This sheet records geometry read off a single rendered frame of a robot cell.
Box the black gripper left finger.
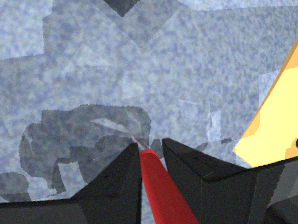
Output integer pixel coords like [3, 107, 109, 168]
[0, 143, 142, 224]

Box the red peg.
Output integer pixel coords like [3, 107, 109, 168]
[140, 149, 200, 224]

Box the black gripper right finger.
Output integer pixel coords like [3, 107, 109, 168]
[162, 137, 298, 224]

